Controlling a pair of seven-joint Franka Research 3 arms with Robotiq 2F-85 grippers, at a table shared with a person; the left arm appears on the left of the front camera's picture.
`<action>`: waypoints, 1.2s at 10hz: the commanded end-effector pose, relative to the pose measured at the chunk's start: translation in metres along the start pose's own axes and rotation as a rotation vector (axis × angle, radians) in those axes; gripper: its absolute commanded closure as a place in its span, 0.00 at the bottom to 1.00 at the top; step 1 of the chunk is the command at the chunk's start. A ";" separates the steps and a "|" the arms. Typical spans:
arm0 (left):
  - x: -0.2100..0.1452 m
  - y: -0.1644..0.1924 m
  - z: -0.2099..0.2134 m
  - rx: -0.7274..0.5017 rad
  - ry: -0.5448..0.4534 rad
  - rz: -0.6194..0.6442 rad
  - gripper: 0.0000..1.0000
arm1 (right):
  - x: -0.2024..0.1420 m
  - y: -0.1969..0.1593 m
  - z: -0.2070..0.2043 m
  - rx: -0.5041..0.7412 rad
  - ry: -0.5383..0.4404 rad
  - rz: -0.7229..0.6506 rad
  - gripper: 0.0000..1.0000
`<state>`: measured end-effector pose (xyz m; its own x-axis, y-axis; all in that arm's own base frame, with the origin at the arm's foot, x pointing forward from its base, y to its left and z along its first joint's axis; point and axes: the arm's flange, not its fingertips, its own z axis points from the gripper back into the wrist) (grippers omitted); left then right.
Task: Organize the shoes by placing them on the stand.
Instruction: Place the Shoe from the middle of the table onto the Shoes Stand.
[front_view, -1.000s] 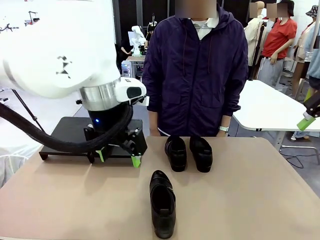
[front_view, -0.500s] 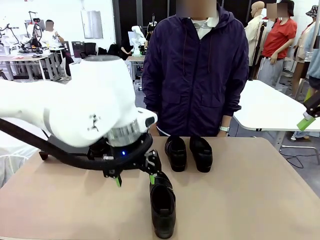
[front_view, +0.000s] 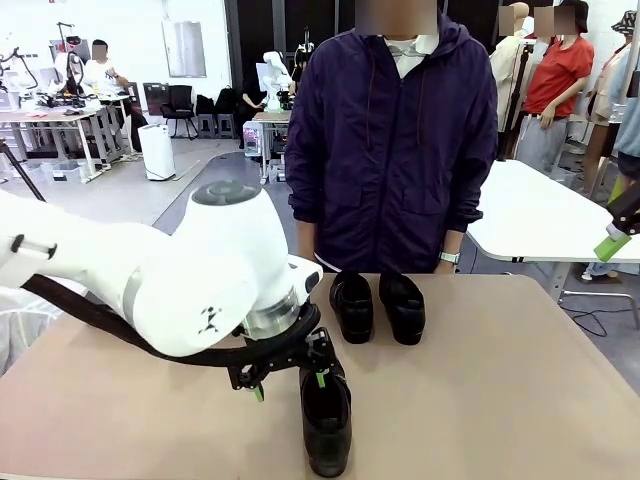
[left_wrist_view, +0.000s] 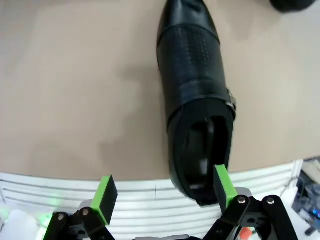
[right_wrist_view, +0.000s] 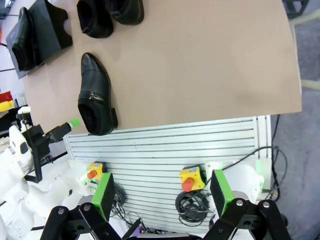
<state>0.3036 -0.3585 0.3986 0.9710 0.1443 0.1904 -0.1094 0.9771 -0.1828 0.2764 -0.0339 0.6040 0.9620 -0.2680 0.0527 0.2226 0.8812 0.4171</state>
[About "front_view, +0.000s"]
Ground white table with metal legs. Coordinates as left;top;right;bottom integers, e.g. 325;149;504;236
464;159;640;317

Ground dark tripod leg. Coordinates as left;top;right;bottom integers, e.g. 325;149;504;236
0;139;47;204

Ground computer case with coloured lights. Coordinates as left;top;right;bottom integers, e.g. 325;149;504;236
242;122;265;159

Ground wooden desk with metal legs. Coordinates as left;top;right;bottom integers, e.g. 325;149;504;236
0;108;109;184

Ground grey wall panel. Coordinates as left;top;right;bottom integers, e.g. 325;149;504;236
161;20;207;79

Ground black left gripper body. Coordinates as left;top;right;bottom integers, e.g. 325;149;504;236
227;327;347;392

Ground clear plastic storage bin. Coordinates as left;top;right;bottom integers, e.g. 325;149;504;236
49;160;84;184

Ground black box cabinet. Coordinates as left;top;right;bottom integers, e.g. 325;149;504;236
143;82;170;117

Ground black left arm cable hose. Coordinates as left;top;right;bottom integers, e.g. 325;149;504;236
22;273;322;370

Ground black leather loafer shoe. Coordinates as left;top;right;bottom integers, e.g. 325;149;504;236
378;272;427;346
328;272;375;345
298;363;354;479

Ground small wooden robot table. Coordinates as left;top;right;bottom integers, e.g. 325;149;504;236
251;112;291;187

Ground person in purple jacket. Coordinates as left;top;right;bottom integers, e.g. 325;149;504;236
285;0;500;275

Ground mannequin in beige jacket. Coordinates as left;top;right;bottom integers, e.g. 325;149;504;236
489;2;534;134

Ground black office chair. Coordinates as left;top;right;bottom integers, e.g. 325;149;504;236
160;85;199;140

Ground white plastic cover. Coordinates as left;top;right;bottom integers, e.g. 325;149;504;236
0;287;66;376

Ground white air purifier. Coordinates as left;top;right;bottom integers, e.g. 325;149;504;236
138;124;177;182

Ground person's right forearm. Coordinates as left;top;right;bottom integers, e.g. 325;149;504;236
297;219;316;262

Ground seated person in white shirt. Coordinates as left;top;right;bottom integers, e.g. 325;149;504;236
82;38;149;151

